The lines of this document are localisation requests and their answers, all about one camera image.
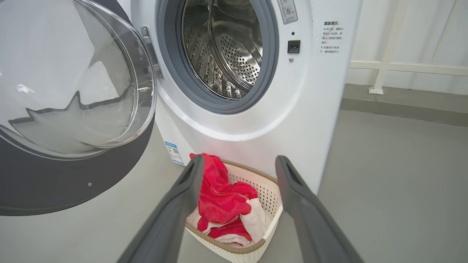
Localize cream perforated laundry basket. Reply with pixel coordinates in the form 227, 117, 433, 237
185, 160, 284, 263

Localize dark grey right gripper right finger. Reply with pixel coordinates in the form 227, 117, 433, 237
275, 155, 364, 263

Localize red and white garment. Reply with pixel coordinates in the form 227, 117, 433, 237
189, 153, 267, 247

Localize perforated steel drum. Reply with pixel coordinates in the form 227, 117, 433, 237
182, 0, 263, 100

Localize round black glass washer door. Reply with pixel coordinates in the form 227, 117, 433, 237
0, 0, 158, 216

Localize white washing machine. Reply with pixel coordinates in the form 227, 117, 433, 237
116, 0, 363, 194

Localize grey warning sticker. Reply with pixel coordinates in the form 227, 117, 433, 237
277, 0, 298, 25

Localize white metal railing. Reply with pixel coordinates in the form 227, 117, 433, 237
348, 0, 468, 95

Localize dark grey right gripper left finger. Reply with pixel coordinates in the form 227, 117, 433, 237
117, 155, 205, 263

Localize printed text notice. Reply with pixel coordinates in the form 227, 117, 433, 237
320, 21, 344, 54

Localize blue energy label sticker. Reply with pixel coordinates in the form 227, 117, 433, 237
165, 141, 184, 165

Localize metal door hinge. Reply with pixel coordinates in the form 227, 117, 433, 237
141, 26, 164, 79

